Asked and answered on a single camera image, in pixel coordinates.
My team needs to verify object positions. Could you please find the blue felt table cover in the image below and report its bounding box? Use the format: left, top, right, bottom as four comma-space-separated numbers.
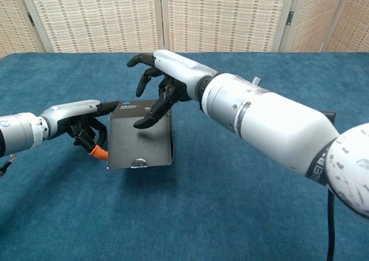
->
0, 52, 369, 261

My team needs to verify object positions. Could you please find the black cardboard folding box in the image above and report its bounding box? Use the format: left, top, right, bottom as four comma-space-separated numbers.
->
107, 99, 175, 169

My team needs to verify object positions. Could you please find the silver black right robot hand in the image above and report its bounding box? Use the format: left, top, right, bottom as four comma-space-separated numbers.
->
126, 49, 219, 129

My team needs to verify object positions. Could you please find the orange rubber finger cot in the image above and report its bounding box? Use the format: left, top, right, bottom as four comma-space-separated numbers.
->
89, 145, 109, 160

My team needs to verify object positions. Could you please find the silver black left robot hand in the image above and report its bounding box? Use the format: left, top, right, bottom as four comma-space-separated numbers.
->
40, 99, 121, 155

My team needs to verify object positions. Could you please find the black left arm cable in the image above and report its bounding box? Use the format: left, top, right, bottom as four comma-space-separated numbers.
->
0, 153, 17, 180

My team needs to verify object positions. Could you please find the woven bamboo screen panel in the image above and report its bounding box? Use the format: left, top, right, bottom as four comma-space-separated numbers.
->
322, 0, 369, 54
278, 0, 351, 54
17, 0, 165, 54
160, 0, 298, 54
0, 0, 47, 59

